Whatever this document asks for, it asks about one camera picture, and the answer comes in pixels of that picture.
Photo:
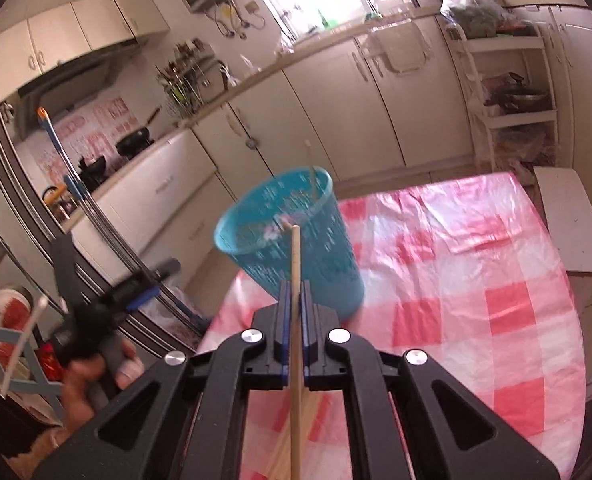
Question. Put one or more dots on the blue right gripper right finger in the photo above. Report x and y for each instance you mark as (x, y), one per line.
(310, 341)

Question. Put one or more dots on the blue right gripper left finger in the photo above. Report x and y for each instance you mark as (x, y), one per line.
(281, 346)

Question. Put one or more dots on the wooden chopstick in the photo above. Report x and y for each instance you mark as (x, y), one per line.
(295, 352)

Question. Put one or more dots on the person's left hand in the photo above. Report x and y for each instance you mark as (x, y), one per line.
(82, 374)

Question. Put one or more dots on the teal perforated plastic basket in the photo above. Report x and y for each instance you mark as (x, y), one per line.
(256, 233)

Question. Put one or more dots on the pink checkered plastic tablecloth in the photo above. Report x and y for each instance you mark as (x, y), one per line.
(465, 271)

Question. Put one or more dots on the black wok on stove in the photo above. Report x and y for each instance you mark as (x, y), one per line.
(137, 141)

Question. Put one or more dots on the white board beside table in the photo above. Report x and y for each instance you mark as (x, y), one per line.
(568, 216)

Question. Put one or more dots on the steel pot in cart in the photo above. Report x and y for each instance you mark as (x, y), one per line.
(516, 97)

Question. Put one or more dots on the white rolling storage cart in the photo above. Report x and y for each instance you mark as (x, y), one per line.
(514, 142)

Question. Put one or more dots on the green vegetables plastic bag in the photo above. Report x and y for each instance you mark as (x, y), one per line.
(479, 18)

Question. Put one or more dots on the wall utensil rack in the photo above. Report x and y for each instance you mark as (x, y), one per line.
(193, 78)

